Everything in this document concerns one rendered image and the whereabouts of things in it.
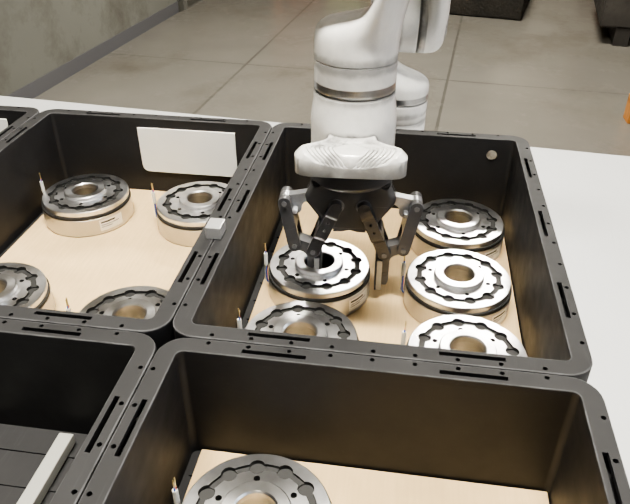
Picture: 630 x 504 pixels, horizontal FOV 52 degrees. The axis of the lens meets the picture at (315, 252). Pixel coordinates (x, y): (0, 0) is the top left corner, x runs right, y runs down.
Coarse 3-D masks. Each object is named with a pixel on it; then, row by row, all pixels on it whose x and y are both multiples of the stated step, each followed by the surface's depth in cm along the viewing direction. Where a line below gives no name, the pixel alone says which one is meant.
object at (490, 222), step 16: (432, 208) 76; (480, 208) 76; (432, 224) 73; (480, 224) 73; (496, 224) 73; (432, 240) 71; (448, 240) 70; (464, 240) 71; (480, 240) 70; (496, 240) 71
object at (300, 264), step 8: (328, 248) 68; (304, 256) 67; (328, 256) 67; (336, 256) 67; (296, 264) 65; (304, 264) 65; (336, 264) 65; (304, 272) 65; (312, 272) 64; (320, 272) 64; (328, 272) 64; (336, 272) 65
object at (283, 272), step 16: (336, 240) 70; (288, 256) 68; (352, 256) 68; (272, 272) 65; (288, 272) 65; (352, 272) 66; (368, 272) 66; (288, 288) 63; (304, 288) 63; (320, 288) 63; (336, 288) 63; (352, 288) 63
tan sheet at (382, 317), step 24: (312, 216) 80; (384, 216) 80; (360, 240) 76; (504, 240) 76; (408, 264) 72; (504, 264) 72; (264, 288) 68; (384, 288) 68; (360, 312) 65; (384, 312) 65; (408, 312) 65; (360, 336) 62; (384, 336) 62; (408, 336) 62
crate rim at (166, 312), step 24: (120, 120) 81; (144, 120) 81; (168, 120) 80; (192, 120) 80; (216, 120) 80; (240, 120) 80; (0, 144) 74; (240, 168) 69; (216, 216) 61; (192, 264) 54; (0, 312) 49; (24, 312) 49; (48, 312) 49; (72, 312) 49; (168, 312) 49; (168, 336) 49
